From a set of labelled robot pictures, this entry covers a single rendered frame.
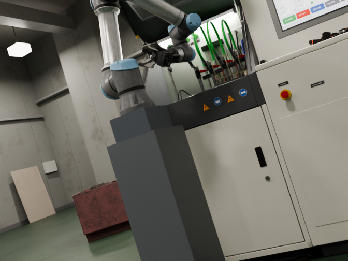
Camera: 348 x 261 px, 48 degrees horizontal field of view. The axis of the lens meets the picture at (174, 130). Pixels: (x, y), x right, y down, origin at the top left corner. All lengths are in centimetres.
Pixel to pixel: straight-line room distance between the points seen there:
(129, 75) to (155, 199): 50
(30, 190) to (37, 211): 63
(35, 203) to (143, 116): 1100
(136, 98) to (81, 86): 1011
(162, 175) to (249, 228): 73
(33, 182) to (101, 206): 810
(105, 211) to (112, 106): 663
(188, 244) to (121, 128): 52
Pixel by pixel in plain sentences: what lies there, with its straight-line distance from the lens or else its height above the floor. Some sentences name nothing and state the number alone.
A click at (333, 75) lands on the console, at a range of 196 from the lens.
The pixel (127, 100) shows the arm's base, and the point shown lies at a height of 95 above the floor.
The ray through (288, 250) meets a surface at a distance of 209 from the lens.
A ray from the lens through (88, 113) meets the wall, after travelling 1157.
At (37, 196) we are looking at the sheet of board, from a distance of 1258.
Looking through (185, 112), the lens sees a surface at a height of 88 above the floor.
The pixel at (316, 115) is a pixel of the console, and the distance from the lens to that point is 195.
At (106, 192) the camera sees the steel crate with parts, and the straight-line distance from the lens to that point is 465.
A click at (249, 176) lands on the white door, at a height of 47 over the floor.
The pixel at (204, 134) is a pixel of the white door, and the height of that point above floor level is 74.
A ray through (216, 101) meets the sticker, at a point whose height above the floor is 88.
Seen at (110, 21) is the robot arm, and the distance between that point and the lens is 186.
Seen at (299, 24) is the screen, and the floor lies 114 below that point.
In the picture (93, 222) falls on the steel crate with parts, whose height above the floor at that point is 21.
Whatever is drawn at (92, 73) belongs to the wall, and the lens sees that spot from 1143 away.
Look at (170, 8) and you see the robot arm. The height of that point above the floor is 132.
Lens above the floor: 70
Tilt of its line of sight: 3 degrees up
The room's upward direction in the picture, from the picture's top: 17 degrees counter-clockwise
